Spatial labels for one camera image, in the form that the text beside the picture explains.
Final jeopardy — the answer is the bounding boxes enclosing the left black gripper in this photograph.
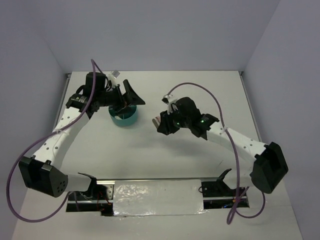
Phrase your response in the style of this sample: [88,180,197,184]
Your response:
[97,80,146,117]

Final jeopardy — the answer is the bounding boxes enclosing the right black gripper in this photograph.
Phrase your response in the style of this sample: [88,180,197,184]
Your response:
[158,106,191,135]

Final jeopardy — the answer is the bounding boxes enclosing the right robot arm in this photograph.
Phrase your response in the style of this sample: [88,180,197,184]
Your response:
[152,94,289,196]

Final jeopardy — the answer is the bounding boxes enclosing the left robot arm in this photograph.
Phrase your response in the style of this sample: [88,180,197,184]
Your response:
[18,71,145,200]

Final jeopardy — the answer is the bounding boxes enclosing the teal round organizer container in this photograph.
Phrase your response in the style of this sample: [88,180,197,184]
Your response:
[108,105,138,127]

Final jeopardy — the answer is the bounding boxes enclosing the silver foil cover plate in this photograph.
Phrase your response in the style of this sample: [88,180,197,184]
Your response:
[113,179,205,217]

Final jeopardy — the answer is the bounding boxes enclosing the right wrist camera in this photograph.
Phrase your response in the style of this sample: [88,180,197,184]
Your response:
[162,94,178,115]

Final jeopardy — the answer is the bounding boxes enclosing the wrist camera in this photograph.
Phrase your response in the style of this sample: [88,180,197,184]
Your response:
[162,94,178,115]
[107,70,120,87]

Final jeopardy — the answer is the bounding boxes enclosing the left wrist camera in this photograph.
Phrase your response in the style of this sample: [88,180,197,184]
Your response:
[107,70,120,87]

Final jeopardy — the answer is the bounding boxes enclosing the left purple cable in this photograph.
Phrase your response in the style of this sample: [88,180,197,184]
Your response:
[5,58,102,223]

